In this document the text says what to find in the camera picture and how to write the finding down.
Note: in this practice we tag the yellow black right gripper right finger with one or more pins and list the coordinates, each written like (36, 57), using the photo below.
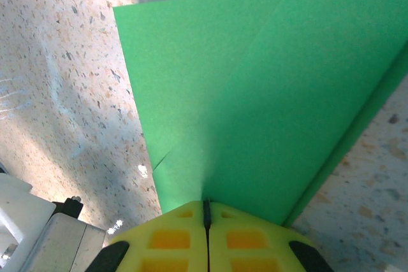
(248, 246)

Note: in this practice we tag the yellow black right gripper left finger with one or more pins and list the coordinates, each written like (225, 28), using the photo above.
(172, 246)

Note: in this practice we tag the green paper sheet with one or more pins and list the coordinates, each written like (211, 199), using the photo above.
(255, 93)

